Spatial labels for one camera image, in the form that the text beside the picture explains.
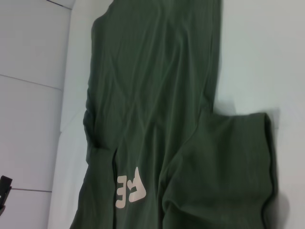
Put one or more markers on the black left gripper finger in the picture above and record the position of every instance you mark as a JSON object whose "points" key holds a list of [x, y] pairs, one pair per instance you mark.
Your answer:
{"points": [[5, 188]]}

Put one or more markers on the dark green FREE! T-shirt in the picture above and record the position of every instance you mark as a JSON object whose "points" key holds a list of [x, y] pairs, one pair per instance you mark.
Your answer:
{"points": [[155, 95]]}

